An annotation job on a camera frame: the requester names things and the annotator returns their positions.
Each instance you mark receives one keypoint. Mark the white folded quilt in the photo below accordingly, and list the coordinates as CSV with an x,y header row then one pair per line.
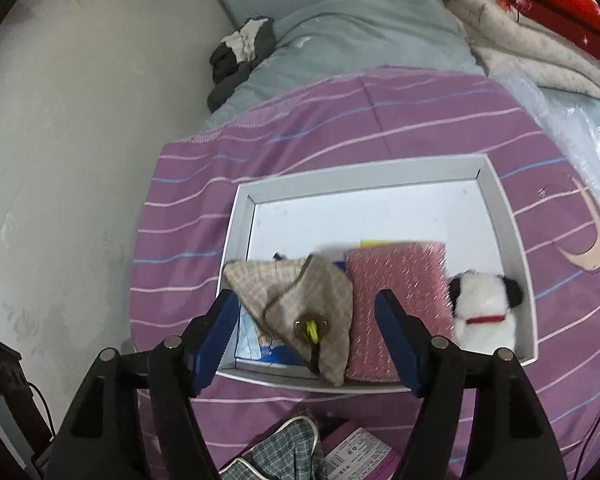
x,y
501,40

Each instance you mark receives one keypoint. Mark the white black plush dog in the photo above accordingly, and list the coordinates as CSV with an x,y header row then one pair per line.
x,y
483,314

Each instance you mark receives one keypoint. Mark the pink glitter sponge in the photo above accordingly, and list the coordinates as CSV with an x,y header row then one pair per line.
x,y
400,300

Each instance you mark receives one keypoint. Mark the blue eye mask pouch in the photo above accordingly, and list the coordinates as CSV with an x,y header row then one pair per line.
x,y
256,345

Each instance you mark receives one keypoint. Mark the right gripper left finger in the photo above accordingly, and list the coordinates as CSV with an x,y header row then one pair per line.
x,y
103,434

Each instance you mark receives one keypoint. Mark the white cardboard box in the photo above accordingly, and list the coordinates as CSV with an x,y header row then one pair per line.
x,y
456,200

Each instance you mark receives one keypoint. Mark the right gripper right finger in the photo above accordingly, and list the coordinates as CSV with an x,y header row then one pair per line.
x,y
511,437

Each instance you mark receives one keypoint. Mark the grey plaid cloth bag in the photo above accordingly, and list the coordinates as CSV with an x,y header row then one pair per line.
x,y
293,451

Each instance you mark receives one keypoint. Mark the black white garment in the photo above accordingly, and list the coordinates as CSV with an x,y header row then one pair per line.
x,y
237,56

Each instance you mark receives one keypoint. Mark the clear plastic sheet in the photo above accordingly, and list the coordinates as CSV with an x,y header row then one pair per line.
x,y
570,120

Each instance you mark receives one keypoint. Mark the grey-blue blanket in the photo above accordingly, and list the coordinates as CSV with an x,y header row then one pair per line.
x,y
336,37

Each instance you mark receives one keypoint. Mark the purple striped bed sheet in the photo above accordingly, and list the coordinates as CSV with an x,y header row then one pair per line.
x,y
388,113

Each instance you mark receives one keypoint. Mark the pink printed box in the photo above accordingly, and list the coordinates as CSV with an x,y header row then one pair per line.
x,y
353,453

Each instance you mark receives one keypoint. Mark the beige plaid cloth pouch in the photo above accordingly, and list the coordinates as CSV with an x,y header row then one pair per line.
x,y
306,303

